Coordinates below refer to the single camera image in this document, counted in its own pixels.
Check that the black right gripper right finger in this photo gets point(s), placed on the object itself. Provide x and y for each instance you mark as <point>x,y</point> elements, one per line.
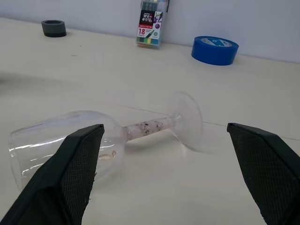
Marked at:
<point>272,173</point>

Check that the blue tape roll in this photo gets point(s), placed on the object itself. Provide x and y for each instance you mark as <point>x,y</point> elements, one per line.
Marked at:
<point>211,55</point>

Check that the marker pen set box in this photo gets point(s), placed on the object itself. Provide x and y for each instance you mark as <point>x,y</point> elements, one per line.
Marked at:
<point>148,23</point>

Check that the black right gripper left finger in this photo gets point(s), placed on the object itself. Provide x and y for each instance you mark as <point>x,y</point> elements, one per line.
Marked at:
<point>58,178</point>

